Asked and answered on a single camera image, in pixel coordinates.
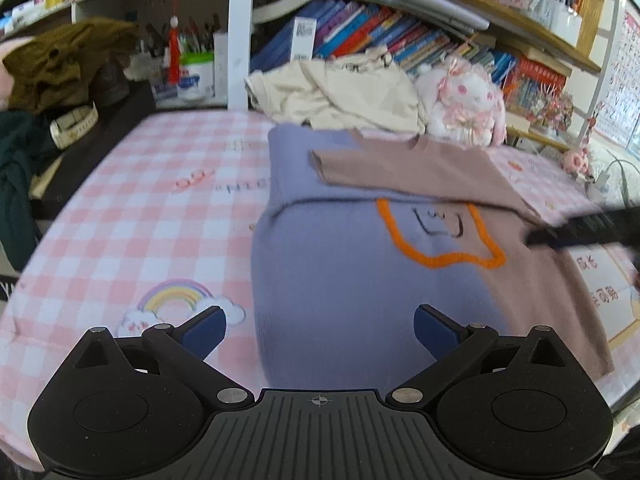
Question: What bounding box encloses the dark green cloth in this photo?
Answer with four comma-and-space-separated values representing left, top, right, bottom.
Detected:
0, 110, 64, 274

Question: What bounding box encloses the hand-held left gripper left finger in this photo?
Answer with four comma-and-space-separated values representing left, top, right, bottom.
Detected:
60, 306, 256, 407

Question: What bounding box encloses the thick paperback book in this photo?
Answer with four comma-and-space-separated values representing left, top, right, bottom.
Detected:
252, 0, 326, 24

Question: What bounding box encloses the row of colourful books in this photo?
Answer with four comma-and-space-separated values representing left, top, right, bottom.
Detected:
250, 0, 517, 87

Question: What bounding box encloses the olive green cloth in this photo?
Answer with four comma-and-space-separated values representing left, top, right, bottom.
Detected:
2, 16, 142, 117

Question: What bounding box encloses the alphabet wall poster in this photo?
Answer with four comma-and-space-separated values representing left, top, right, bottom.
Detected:
597, 7, 640, 152

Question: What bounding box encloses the red boxed book set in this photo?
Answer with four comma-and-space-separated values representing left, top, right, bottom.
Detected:
502, 55, 574, 122

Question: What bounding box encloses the cream shirt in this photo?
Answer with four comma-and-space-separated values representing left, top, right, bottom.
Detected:
245, 45, 431, 136

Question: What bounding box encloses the pink cloth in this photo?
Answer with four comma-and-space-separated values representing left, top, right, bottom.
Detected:
0, 39, 22, 111

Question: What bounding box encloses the white pink bunny plush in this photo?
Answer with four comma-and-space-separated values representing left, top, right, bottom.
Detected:
417, 57, 508, 149

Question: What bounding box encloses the black bag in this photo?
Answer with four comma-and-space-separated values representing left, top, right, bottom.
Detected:
30, 79, 157, 222

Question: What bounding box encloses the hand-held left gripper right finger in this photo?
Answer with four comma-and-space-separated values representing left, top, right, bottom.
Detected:
387, 305, 581, 408

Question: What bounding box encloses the cream wristwatch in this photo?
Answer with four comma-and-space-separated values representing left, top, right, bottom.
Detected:
49, 102, 100, 151

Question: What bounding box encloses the small pink plush toy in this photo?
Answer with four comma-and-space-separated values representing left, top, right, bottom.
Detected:
562, 149, 592, 179

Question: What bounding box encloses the white jar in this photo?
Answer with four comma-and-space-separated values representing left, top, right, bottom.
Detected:
177, 52, 217, 102

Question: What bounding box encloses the red tassel charm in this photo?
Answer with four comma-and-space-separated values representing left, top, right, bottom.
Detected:
167, 14, 184, 87

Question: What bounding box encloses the pink checked desk mat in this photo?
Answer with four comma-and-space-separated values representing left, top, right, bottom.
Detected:
0, 107, 640, 472

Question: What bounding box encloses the stack of flat books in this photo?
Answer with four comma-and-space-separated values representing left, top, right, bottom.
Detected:
342, 0, 482, 41

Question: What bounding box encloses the purple and brown sweater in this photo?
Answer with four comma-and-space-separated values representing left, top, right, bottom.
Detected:
250, 124, 616, 392

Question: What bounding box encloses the pen holder with pens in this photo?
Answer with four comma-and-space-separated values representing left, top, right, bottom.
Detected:
139, 14, 227, 59

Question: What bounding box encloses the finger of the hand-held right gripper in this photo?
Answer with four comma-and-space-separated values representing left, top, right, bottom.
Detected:
525, 209, 640, 252

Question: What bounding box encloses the white wooden bookshelf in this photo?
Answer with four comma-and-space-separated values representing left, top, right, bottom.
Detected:
0, 0, 621, 157

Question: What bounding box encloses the grey cable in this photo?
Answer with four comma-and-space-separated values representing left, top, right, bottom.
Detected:
592, 157, 640, 212

